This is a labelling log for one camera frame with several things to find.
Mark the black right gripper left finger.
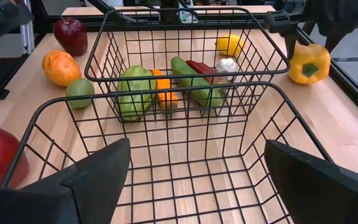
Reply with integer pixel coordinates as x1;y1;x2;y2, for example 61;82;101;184
0;138;132;224

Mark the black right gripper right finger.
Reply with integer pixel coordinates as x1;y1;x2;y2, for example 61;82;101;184
264;139;358;224

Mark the dark red apple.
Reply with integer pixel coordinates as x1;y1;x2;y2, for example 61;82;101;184
53;17;89;57

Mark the orange lumpy vegetable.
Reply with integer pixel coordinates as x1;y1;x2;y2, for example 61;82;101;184
41;50;82;87

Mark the green lime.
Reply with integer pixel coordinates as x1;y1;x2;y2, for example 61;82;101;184
65;78;95;109

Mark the green bell pepper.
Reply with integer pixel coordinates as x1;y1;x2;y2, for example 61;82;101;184
117;65;157;123

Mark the yellow bell pepper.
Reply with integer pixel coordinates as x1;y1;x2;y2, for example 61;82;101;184
287;43;331;85

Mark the orange carrot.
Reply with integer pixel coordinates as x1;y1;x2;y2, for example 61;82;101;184
151;68;179;110

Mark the white garlic bulb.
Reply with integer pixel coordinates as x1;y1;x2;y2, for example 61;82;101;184
215;57;239;82

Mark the green cucumber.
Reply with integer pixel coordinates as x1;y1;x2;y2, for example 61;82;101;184
170;56;226;108

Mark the red chili pepper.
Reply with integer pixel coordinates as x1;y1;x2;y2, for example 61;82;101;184
185;60;223;85

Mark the yellow lemon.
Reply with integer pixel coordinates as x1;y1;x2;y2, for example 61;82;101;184
215;33;246;57

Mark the white teal connector box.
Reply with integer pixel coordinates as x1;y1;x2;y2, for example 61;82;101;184
178;10;199;24

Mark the silver aluminium post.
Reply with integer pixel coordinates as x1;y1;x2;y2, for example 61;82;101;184
19;0;35;54

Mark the black wire basket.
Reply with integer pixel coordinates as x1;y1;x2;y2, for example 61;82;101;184
0;81;334;224
85;6;291;124

